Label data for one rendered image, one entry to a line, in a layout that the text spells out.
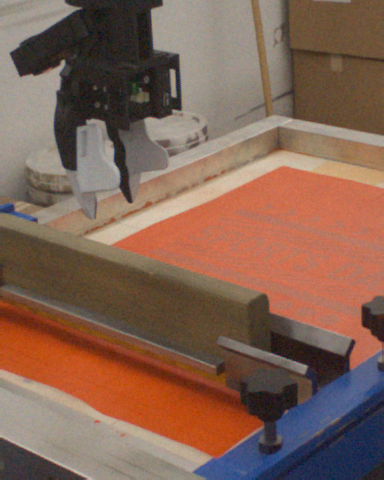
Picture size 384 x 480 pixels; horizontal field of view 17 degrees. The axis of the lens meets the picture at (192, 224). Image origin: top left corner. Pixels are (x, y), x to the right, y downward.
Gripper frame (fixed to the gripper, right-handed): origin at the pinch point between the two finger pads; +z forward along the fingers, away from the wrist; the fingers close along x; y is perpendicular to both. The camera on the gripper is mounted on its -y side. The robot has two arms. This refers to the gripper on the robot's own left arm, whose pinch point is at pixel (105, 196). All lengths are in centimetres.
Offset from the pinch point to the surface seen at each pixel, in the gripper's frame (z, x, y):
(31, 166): 77, 145, -183
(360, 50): 71, 277, -163
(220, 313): 7.6, -1.0, 14.6
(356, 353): 16.1, 13.1, 19.2
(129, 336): 12.5, -2.2, 4.1
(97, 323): 12.5, -2.1, -0.3
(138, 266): 5.9, -0.5, 4.2
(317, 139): 14, 57, -18
